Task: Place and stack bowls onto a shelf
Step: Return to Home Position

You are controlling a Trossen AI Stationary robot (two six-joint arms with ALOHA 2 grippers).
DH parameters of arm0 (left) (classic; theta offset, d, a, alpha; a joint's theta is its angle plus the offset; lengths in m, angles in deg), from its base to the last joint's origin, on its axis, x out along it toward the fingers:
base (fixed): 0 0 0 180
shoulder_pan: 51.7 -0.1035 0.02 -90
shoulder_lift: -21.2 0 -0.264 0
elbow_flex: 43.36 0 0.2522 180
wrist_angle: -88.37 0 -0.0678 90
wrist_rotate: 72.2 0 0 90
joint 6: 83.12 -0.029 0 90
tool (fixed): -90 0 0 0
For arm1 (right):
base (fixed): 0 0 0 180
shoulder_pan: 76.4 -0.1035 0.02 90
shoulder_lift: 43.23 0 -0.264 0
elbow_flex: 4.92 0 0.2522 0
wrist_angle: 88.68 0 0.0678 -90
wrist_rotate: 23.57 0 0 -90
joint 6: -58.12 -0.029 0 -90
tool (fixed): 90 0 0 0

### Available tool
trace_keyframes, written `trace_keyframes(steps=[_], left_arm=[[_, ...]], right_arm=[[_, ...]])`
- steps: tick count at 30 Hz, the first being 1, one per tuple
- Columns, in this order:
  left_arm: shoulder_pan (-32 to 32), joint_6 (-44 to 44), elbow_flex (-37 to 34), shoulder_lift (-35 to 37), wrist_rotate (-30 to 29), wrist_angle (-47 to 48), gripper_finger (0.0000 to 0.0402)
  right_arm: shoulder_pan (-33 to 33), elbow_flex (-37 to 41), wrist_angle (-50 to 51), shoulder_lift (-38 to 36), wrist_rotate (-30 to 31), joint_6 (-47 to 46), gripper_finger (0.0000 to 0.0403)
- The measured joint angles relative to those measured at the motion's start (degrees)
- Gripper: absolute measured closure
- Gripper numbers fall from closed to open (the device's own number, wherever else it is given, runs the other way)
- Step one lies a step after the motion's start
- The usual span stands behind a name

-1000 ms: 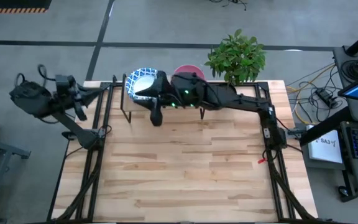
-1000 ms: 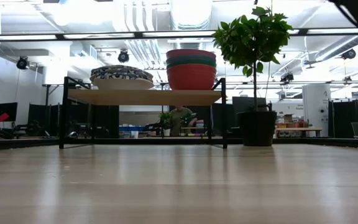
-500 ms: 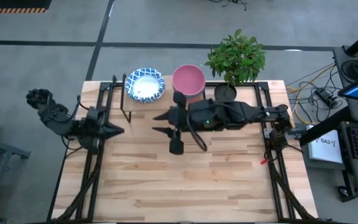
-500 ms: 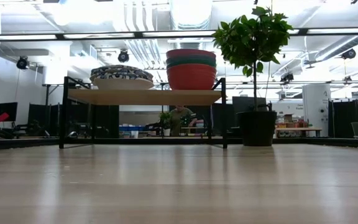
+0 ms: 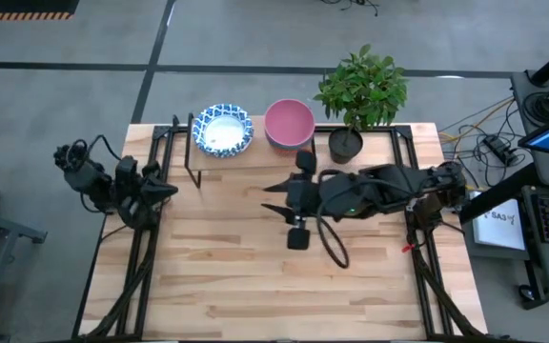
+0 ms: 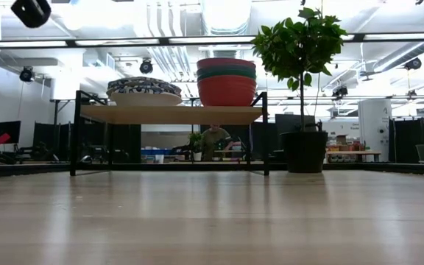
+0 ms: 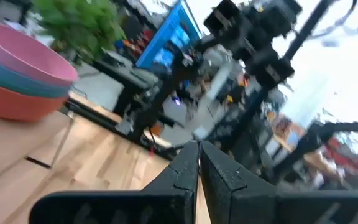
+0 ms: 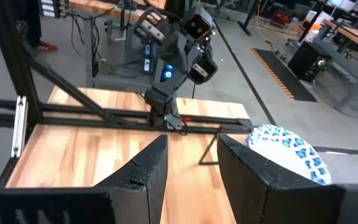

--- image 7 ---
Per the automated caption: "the green leafy tree plant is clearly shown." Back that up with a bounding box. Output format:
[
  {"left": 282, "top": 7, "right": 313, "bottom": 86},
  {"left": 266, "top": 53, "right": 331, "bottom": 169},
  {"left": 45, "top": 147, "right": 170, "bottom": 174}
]
[{"left": 30, "top": 0, "right": 127, "bottom": 65}]

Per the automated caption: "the pink plastic bowl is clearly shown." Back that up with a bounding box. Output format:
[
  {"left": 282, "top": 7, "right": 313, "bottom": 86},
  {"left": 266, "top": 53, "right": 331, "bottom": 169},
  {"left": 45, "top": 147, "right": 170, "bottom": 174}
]
[{"left": 0, "top": 19, "right": 80, "bottom": 88}]

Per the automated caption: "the orange plastic bowl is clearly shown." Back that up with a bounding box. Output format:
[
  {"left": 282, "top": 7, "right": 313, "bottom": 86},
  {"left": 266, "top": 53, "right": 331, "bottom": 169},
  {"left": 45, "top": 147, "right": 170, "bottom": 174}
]
[{"left": 0, "top": 77, "right": 68, "bottom": 123}]

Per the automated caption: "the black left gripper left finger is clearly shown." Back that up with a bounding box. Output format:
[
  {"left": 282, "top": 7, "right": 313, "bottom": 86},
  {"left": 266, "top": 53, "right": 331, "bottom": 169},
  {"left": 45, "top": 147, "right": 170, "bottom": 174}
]
[{"left": 29, "top": 140, "right": 200, "bottom": 224}]

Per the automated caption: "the teal green plastic bowl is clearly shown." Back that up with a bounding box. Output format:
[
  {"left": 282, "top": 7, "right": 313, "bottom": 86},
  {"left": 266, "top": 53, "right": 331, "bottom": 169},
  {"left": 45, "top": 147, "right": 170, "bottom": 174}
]
[{"left": 0, "top": 50, "right": 71, "bottom": 100}]

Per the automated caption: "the blue display screen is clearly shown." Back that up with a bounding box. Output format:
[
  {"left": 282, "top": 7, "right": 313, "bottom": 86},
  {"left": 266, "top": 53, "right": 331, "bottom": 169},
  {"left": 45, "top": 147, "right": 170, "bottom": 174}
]
[{"left": 134, "top": 0, "right": 203, "bottom": 71}]

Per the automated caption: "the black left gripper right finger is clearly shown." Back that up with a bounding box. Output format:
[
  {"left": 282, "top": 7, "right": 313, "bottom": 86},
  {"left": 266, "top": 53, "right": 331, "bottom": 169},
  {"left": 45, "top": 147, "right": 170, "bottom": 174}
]
[{"left": 199, "top": 139, "right": 358, "bottom": 224}]

